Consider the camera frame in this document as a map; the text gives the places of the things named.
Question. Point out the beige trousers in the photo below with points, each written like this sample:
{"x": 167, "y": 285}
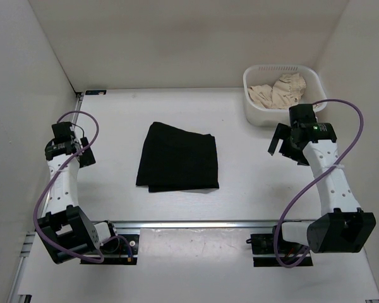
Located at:
{"x": 286, "y": 92}

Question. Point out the white front cover board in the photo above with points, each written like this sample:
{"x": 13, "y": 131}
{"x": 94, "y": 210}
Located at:
{"x": 197, "y": 266}

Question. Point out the front aluminium rail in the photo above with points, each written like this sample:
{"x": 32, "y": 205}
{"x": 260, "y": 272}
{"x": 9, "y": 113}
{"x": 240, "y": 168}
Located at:
{"x": 197, "y": 224}

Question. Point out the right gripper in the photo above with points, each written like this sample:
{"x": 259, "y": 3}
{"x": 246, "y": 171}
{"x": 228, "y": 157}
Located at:
{"x": 283, "y": 131}

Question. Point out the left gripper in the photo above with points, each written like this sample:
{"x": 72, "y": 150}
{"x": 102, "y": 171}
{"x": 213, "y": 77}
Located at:
{"x": 87, "y": 158}

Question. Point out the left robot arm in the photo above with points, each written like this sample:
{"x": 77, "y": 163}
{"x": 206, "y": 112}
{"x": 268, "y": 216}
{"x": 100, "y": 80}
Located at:
{"x": 64, "y": 221}

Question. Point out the dark blue label sticker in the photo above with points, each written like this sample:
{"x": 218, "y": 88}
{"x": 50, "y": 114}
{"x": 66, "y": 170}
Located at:
{"x": 95, "y": 92}

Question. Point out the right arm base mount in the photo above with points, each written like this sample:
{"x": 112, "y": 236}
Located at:
{"x": 262, "y": 246}

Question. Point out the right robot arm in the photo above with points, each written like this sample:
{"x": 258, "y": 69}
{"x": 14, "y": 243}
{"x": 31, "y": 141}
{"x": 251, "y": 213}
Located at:
{"x": 343, "y": 226}

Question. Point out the white plastic laundry basket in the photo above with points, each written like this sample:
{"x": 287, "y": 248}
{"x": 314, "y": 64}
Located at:
{"x": 268, "y": 74}

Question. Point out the left aluminium rail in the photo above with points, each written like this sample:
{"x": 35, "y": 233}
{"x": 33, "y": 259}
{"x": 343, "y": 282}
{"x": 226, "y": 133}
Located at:
{"x": 14, "y": 295}

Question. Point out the black trousers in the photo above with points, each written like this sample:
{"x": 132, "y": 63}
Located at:
{"x": 173, "y": 159}

